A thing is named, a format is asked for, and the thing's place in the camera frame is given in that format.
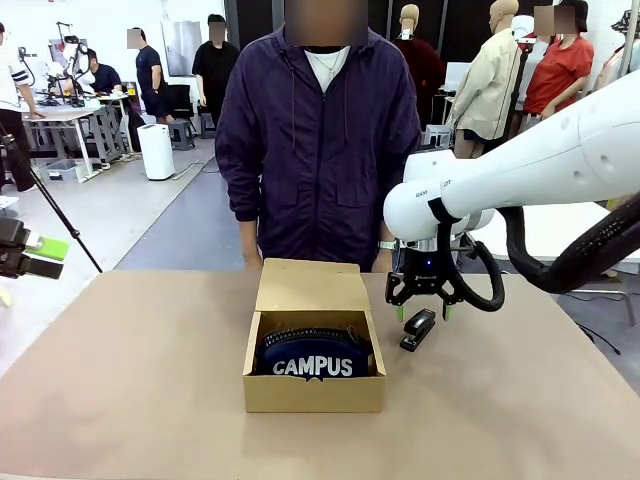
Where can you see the navy Campus zipper pouch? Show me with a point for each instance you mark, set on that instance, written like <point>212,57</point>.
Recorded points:
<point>312,350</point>

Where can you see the grey stool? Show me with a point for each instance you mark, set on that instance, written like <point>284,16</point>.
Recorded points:
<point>182,135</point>

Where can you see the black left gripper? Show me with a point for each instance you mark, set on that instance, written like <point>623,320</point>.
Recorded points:
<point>12,250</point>

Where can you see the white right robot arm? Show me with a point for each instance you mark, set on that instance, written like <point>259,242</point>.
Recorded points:
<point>525,165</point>

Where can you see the mannequin in beige jacket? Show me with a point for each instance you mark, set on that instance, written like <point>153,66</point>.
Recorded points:
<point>487,85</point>

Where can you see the white smartwatch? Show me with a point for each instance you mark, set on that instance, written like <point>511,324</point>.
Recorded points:
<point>386,245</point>

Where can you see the black stapler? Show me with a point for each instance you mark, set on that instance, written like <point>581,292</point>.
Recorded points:
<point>417,325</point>

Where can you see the figure in red t-shirt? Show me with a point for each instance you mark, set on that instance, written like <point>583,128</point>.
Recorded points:
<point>560,70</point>

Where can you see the seated person in dark shirt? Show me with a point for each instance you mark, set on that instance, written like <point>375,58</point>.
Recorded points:
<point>105,77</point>

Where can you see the person's left hand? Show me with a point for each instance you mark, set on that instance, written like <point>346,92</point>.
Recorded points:
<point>386,261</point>

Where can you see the person's right hand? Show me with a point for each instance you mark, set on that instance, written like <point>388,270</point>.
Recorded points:
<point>252,255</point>

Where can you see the white monitor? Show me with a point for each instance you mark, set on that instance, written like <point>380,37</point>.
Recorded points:
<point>457,77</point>

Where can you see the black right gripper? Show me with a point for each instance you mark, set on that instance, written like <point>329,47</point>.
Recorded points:
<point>422,280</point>

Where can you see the person's right forearm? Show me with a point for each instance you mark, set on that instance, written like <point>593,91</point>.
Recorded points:
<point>248,231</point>

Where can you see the person in purple jacket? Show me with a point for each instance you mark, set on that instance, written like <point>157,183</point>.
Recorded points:
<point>320,175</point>

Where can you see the standing person in black shirt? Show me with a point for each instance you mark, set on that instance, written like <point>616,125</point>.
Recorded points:
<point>215,65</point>

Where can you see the standing person in navy shirt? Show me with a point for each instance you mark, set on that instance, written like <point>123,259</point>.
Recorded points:
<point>150,65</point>

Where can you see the person in white shirt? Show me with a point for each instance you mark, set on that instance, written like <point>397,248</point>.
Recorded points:
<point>10,75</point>

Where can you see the white air purifier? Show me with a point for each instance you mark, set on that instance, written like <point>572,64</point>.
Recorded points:
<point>157,155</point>

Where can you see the black camera tripod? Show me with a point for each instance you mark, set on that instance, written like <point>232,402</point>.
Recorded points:
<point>75,234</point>

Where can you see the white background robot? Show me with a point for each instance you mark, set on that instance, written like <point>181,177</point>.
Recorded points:
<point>77,55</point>

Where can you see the mannequin with hat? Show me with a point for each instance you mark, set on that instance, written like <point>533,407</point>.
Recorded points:
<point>612,70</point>

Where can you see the grey plastic floor bin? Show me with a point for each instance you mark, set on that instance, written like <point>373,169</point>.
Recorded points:
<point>62,172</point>

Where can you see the brown cardboard box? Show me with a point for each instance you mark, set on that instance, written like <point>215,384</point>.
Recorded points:
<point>315,395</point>

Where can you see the small white box machine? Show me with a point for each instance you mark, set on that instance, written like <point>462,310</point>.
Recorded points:
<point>437,136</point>

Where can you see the mannequin in dark red garment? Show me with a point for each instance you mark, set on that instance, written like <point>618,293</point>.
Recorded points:
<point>425,65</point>

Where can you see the white workshop desk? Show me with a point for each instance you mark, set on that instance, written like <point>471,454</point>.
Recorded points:
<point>55,114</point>

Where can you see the white side table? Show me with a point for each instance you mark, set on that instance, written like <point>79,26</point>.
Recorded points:
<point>540,235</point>

